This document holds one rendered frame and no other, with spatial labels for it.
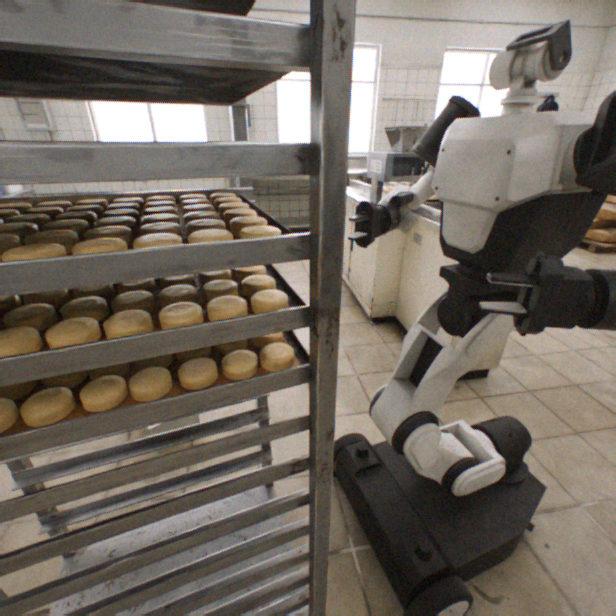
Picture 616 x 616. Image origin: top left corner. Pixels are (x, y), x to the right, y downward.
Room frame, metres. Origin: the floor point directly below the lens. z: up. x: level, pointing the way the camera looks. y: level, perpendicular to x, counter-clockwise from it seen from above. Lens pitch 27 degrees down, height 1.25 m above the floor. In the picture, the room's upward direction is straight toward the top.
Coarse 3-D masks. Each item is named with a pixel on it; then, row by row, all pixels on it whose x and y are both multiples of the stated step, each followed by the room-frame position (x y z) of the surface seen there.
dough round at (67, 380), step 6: (78, 372) 0.36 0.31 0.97; (84, 372) 0.37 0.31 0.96; (48, 378) 0.34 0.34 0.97; (54, 378) 0.34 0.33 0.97; (60, 378) 0.34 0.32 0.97; (66, 378) 0.34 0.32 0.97; (72, 378) 0.35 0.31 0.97; (78, 378) 0.35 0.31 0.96; (84, 378) 0.36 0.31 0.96; (48, 384) 0.34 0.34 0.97; (54, 384) 0.34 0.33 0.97; (60, 384) 0.34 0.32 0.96; (66, 384) 0.34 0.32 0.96; (72, 384) 0.35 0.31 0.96; (78, 384) 0.35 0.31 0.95
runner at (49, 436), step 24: (240, 384) 0.33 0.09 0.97; (264, 384) 0.34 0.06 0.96; (288, 384) 0.35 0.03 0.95; (120, 408) 0.28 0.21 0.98; (144, 408) 0.29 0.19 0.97; (168, 408) 0.30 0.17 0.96; (192, 408) 0.31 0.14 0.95; (24, 432) 0.25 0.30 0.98; (48, 432) 0.26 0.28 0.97; (72, 432) 0.26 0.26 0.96; (96, 432) 0.27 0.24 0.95; (0, 456) 0.24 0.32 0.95
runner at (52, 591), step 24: (264, 504) 0.36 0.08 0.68; (288, 504) 0.35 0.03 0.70; (216, 528) 0.31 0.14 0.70; (240, 528) 0.32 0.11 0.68; (144, 552) 0.27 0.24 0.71; (168, 552) 0.28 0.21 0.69; (72, 576) 0.26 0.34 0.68; (96, 576) 0.25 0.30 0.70; (0, 600) 0.23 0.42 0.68; (24, 600) 0.22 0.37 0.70; (48, 600) 0.23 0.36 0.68
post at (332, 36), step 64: (320, 0) 0.34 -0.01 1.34; (320, 64) 0.34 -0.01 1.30; (320, 128) 0.34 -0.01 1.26; (320, 192) 0.34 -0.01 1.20; (320, 256) 0.34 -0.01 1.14; (320, 320) 0.34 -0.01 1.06; (320, 384) 0.34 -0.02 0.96; (320, 448) 0.34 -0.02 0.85; (320, 512) 0.34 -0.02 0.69; (320, 576) 0.34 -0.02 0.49
